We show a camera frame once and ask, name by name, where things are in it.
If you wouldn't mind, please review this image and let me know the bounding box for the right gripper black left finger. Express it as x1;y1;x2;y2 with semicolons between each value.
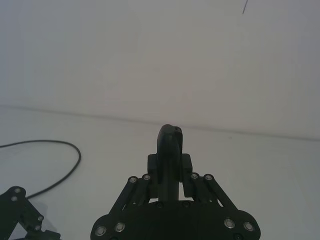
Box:
90;123;181;240

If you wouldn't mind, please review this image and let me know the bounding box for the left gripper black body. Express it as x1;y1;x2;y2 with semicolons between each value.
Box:
22;228;62;240

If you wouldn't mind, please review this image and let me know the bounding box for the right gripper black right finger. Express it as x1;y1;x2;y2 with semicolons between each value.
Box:
174;126;262;240

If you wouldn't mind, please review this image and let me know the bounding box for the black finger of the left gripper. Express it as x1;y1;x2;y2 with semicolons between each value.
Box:
0;185;45;240

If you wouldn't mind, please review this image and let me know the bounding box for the thin black cable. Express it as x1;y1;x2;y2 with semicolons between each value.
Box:
0;140;82;200

